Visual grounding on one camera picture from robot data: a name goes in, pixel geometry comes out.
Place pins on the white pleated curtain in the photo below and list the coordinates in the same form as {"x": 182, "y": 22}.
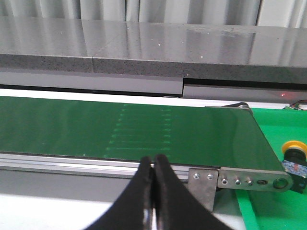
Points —
{"x": 281, "y": 13}

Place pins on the grey stone countertop slab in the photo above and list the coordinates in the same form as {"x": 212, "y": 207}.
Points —
{"x": 219, "y": 62}

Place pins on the yellow mushroom push button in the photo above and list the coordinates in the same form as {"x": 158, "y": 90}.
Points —
{"x": 295, "y": 163}

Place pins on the aluminium conveyor frame rail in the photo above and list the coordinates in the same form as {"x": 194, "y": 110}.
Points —
{"x": 202, "y": 179}

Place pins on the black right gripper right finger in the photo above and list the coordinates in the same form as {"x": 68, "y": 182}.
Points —
{"x": 176, "y": 208}

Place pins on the green conveyor belt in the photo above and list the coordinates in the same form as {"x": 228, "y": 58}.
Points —
{"x": 211, "y": 136}

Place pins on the small electronics controller board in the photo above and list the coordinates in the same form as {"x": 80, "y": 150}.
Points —
{"x": 292, "y": 107}

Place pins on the green plastic tray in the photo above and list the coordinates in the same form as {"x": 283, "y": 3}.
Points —
{"x": 275, "y": 209}

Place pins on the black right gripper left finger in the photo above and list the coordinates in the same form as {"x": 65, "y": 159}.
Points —
{"x": 133, "y": 208}

